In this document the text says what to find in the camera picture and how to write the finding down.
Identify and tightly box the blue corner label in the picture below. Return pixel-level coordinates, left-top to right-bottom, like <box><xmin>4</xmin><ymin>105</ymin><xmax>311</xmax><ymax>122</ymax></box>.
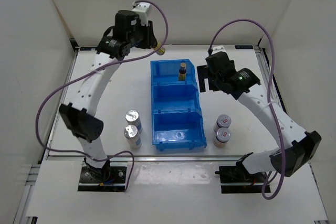
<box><xmin>235</xmin><ymin>45</ymin><xmax>254</xmax><ymax>50</ymax></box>
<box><xmin>79</xmin><ymin>47</ymin><xmax>97</xmax><ymax>51</ymax></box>

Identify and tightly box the silver-lid white jar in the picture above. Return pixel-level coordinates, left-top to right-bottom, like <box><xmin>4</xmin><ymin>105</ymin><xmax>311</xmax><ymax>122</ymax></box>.
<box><xmin>125</xmin><ymin>110</ymin><xmax>142</xmax><ymax>134</ymax></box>
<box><xmin>124</xmin><ymin>125</ymin><xmax>142</xmax><ymax>150</ymax></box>

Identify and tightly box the purple cable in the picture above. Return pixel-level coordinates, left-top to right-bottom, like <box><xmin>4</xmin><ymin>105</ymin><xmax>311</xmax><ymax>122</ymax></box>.
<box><xmin>208</xmin><ymin>19</ymin><xmax>286</xmax><ymax>200</ymax></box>
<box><xmin>35</xmin><ymin>0</ymin><xmax>169</xmax><ymax>192</ymax></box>

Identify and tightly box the blue three-compartment plastic bin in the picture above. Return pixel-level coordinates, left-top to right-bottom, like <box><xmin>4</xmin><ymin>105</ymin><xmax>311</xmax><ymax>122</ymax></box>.
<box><xmin>150</xmin><ymin>59</ymin><xmax>207</xmax><ymax>151</ymax></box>

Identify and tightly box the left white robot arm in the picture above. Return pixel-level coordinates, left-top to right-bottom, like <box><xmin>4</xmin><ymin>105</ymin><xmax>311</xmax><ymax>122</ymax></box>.
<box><xmin>59</xmin><ymin>3</ymin><xmax>158</xmax><ymax>182</ymax></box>

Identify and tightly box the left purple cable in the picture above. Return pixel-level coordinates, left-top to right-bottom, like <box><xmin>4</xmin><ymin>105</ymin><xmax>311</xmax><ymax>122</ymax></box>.
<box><xmin>35</xmin><ymin>0</ymin><xmax>169</xmax><ymax>192</ymax></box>

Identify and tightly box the right blue corner label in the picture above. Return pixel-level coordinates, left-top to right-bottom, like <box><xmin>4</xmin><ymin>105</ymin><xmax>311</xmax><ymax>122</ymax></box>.
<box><xmin>235</xmin><ymin>45</ymin><xmax>254</xmax><ymax>50</ymax></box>

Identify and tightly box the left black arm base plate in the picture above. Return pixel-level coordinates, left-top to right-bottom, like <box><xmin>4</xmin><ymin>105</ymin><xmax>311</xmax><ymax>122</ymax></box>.
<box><xmin>77</xmin><ymin>163</ymin><xmax>127</xmax><ymax>193</ymax></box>

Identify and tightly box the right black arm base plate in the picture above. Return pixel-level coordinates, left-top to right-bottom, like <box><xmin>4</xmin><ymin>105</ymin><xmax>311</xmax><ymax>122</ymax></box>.
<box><xmin>215</xmin><ymin>166</ymin><xmax>266</xmax><ymax>194</ymax></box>

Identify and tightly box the front silver-lid white jar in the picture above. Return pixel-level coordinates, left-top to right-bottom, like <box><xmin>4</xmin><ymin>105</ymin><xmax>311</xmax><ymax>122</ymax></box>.
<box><xmin>124</xmin><ymin>125</ymin><xmax>142</xmax><ymax>150</ymax></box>

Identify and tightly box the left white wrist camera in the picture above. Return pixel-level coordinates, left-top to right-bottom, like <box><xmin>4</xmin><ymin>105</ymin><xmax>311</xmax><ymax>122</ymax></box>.
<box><xmin>132</xmin><ymin>2</ymin><xmax>152</xmax><ymax>23</ymax></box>

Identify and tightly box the rear silver-lid white jar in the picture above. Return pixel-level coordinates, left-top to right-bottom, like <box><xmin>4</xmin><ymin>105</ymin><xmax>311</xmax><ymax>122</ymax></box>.
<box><xmin>125</xmin><ymin>110</ymin><xmax>142</xmax><ymax>134</ymax></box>

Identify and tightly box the left blue corner label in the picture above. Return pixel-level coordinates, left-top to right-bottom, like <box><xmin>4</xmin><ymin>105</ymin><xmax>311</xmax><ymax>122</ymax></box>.
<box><xmin>79</xmin><ymin>47</ymin><xmax>97</xmax><ymax>51</ymax></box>

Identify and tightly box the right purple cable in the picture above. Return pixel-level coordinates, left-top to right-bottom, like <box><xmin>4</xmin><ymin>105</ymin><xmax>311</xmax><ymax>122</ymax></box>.
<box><xmin>208</xmin><ymin>19</ymin><xmax>286</xmax><ymax>200</ymax></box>

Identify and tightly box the red-label lid jar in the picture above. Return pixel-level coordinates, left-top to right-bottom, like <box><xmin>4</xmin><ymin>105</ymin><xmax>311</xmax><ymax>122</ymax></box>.
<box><xmin>214</xmin><ymin>114</ymin><xmax>232</xmax><ymax>132</ymax></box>
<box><xmin>213</xmin><ymin>127</ymin><xmax>231</xmax><ymax>148</ymax></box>

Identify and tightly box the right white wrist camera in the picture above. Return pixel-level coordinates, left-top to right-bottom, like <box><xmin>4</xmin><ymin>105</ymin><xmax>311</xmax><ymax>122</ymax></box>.
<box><xmin>208</xmin><ymin>45</ymin><xmax>226</xmax><ymax>56</ymax></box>

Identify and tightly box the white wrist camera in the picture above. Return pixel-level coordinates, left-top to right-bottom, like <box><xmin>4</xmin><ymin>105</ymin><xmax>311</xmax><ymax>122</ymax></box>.
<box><xmin>208</xmin><ymin>45</ymin><xmax>226</xmax><ymax>56</ymax></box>
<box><xmin>132</xmin><ymin>2</ymin><xmax>152</xmax><ymax>23</ymax></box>

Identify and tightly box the brown bottle yellow label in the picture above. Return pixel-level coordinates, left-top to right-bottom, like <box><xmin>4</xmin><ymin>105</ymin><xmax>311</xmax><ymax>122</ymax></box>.
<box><xmin>178</xmin><ymin>62</ymin><xmax>186</xmax><ymax>81</ymax></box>
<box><xmin>153</xmin><ymin>42</ymin><xmax>166</xmax><ymax>56</ymax></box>

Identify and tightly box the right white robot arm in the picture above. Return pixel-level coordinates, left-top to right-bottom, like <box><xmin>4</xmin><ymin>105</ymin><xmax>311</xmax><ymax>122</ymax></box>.
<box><xmin>197</xmin><ymin>51</ymin><xmax>322</xmax><ymax>182</ymax></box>

